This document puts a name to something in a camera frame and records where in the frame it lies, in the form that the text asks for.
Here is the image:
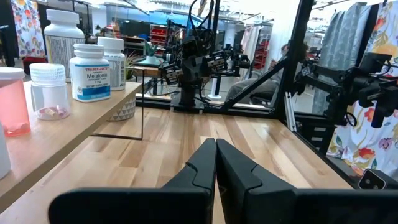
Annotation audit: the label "person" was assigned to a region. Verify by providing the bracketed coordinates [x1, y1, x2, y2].
[225, 42, 309, 105]

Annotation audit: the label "black right rig frame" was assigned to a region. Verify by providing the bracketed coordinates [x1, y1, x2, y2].
[136, 0, 358, 188]

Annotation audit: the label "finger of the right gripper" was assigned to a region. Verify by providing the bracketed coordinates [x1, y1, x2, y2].
[161, 60, 194, 87]
[192, 49, 229, 79]

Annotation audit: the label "green succulent plant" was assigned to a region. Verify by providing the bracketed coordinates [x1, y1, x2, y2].
[124, 51, 139, 82]

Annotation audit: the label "silver extrusion piece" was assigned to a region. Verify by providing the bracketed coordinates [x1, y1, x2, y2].
[284, 91, 299, 132]

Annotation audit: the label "red storage bins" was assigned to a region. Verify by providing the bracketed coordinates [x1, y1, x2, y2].
[150, 24, 169, 45]

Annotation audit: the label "background potted plant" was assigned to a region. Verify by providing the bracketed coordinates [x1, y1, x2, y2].
[143, 41, 159, 65]

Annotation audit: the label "small clear bottle with pills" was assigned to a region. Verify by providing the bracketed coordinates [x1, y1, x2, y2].
[29, 63, 70, 121]

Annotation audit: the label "floral curtain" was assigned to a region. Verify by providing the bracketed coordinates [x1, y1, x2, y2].
[325, 0, 398, 179]

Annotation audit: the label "large white medicine bottle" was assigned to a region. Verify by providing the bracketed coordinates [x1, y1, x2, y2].
[44, 8, 86, 83]

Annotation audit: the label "table-level camera block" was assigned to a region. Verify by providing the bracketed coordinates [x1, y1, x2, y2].
[357, 168, 398, 190]

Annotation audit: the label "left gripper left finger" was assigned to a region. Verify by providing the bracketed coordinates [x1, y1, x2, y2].
[48, 138, 218, 224]

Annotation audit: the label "white triangle-patterned pot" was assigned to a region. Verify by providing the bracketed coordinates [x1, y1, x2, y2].
[107, 96, 137, 123]

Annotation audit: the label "wooden shelf black frame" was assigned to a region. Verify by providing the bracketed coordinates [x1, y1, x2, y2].
[0, 67, 146, 214]

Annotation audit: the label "floral hanging cloth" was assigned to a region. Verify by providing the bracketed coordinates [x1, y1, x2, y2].
[11, 0, 47, 58]

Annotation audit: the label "grey curtain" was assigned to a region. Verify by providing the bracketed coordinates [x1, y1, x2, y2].
[312, 2, 371, 114]

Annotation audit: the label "white melatonin bottle blue label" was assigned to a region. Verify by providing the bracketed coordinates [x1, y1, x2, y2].
[69, 43, 112, 103]

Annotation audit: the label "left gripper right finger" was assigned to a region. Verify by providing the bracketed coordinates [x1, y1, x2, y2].
[216, 139, 398, 224]

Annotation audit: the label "black jointed mount arm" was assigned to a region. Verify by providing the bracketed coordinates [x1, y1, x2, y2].
[297, 52, 398, 129]

